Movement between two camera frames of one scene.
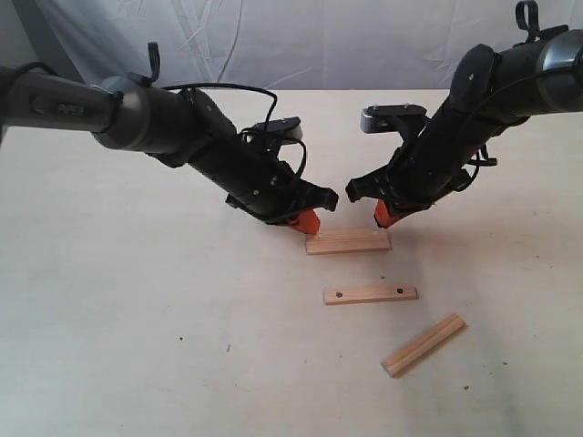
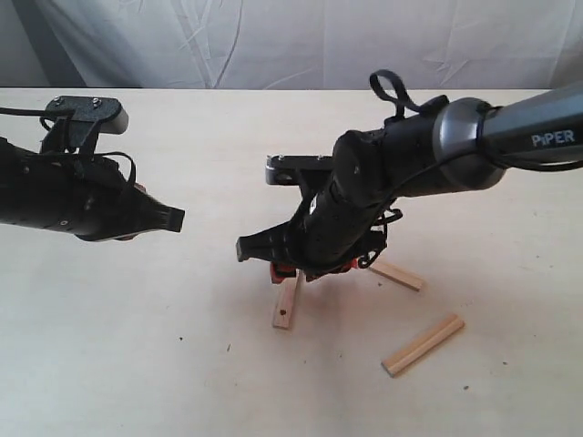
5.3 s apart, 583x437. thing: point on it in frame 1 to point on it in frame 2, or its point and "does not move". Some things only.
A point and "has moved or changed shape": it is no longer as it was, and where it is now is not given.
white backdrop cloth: [282, 45] does not move
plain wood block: [318, 245] has moved or changed shape
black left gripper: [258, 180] to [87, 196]
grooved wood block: [422, 344] does not move
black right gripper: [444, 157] to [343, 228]
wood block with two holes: [350, 235] has moved or changed shape
